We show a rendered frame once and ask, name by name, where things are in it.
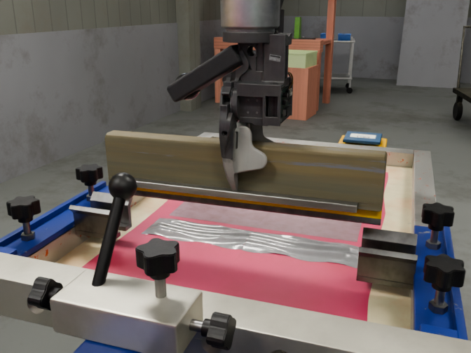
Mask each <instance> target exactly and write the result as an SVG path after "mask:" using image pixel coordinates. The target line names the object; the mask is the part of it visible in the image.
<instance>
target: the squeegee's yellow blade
mask: <svg viewBox="0 0 471 353"><path fill-rule="evenodd" d="M137 191H148V192H155V193H166V194H172V195H183V196H190V197H196V198H207V199H213V200H225V201H231V202H242V203H249V204H255V205H266V206H273V207H284V208H290V209H302V210H308V211H314V212H326V213H332V214H343V215H349V216H361V217H367V218H373V219H381V215H382V210H381V211H380V212H375V211H368V210H361V209H358V210H357V213H351V212H340V211H333V210H327V209H316V208H309V207H297V206H291V205H279V204H273V203H267V202H255V201H249V200H237V199H231V198H219V197H213V196H206V195H195V194H189V193H177V192H171V191H160V190H153V189H147V188H137Z"/></svg>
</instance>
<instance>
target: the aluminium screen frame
mask: <svg viewBox="0 0 471 353"><path fill-rule="evenodd" d="M198 137H210V138H219V133H212V132H204V133H202V134H201V135H199V136H198ZM267 138H268V139H270V140H272V141H274V142H275V143H284V144H301V145H311V146H328V147H338V148H356V149H364V150H374V151H386V153H387V154H388V156H387V164H386V165H389V166H397V167H411V168H412V210H411V233H414V226H425V227H428V224H425V223H422V222H421V221H422V217H421V214H422V209H423V204H425V203H428V204H433V203H436V196H435V184H434V177H433V171H432V159H431V152H430V151H421V150H412V149H403V148H387V147H378V146H363V145H354V144H337V143H329V142H320V141H304V140H295V139H279V138H270V137H267ZM144 198H145V197H142V196H136V195H134V196H133V197H132V202H131V205H130V208H131V207H133V206H134V205H136V204H137V203H138V202H139V201H141V200H143V199H144ZM88 238H89V236H85V235H77V234H76V233H75V227H73V228H71V229H69V230H68V231H67V232H65V233H63V234H62V235H61V236H59V237H57V238H56V239H54V240H53V241H51V242H49V243H48V244H47V245H45V246H44V247H42V248H40V249H39V250H38V251H36V252H34V253H33V254H32V255H30V256H28V258H35V259H39V260H42V261H50V262H54V263H55V262H56V261H58V260H60V259H61V258H62V257H63V256H65V255H66V254H68V253H69V252H70V251H72V250H73V249H75V248H76V247H77V246H78V245H80V244H81V243H83V242H85V241H86V240H87V239H88ZM413 329H414V287H413V290H411V330H413Z"/></svg>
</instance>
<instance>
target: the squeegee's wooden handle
mask: <svg viewBox="0 0 471 353"><path fill-rule="evenodd" d="M104 140H105V148H106V155H107V169H108V176H109V180H110V179H111V178H112V176H114V175H115V174H117V173H120V172H125V173H128V174H130V175H132V176H133V177H134V178H138V179H150V180H157V181H170V182H177V183H183V184H195V185H202V186H214V187H221V188H231V187H230V184H229V182H228V180H227V178H226V174H225V171H224V166H223V160H222V157H221V149H220V142H219V138H210V137H192V136H183V135H173V134H156V133H147V132H129V131H120V130H113V131H110V132H108V133H107V134H106V136H105V139H104ZM252 144H253V146H254V147H255V148H257V149H259V150H260V151H261V152H263V153H265V154H266V157H267V164H266V166H265V168H263V169H258V170H254V171H249V172H241V173H238V189H240V190H247V191H259V192H266V193H278V194H285V195H298V196H304V197H311V198H323V199H330V200H342V201H349V202H358V208H357V209H361V210H368V211H375V212H380V211H381V210H382V206H383V194H384V186H385V172H386V164H387V156H388V154H387V153H386V151H374V150H364V149H356V148H338V147H328V146H311V145H301V144H284V143H274V142H264V141H252Z"/></svg>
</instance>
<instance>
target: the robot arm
mask: <svg viewBox="0 0 471 353"><path fill-rule="evenodd" d="M220 4H221V27H223V28H224V29H226V31H223V42H227V43H238V44H237V45H232V46H229V47H227V48H226V49H224V50H223V51H221V52H220V53H218V54H217V55H215V56H214V57H212V58H210V59H209V60H208V61H206V62H204V63H202V64H201V65H200V66H198V67H196V68H195V69H194V70H192V71H190V72H189V73H184V74H181V75H179V76H178V77H177V79H176V80H175V82H174V83H172V84H170V85H169V86H168V87H167V91H168V93H169V94H170V96H171V98H172V100H173V101H174V102H178V101H181V100H183V99H184V100H191V99H194V98H196V97H197V96H198V94H199V93H200V91H201V90H202V89H204V88H206V87H207V86H209V85H211V84H212V83H214V82H215V81H217V80H219V79H220V78H222V77H223V78H222V81H223V83H224V85H223V86H222V87H221V93H220V103H219V108H220V118H219V142H220V149H221V157H222V160H223V166H224V171H225V174H226V178H227V180H228V182H229V184H230V187H231V189H232V191H236V192H237V191H238V173H241V172H249V171H254V170H258V169H263V168H265V166H266V164H267V157H266V154H265V153H263V152H261V151H260V150H259V149H257V148H255V147H254V146H253V144H252V141H264V142H274V141H272V140H270V139H268V138H267V137H265V136H264V134H263V126H269V125H272V126H280V124H281V123H282V122H284V121H285V120H286V119H287V118H288V117H289V116H292V97H293V75H292V73H290V72H288V55H289V45H290V44H292V33H278V31H275V28H278V27H279V26H280V0H220ZM253 47H254V48H255V50H256V53H254V52H253ZM241 65H242V66H241ZM240 66H241V67H240ZM238 67H240V68H238ZM237 68H238V69H237ZM233 70H235V71H233ZM232 71H233V72H232ZM230 72H231V73H230ZM290 74H291V75H290ZM288 75H289V76H288ZM274 143H275V142H274Z"/></svg>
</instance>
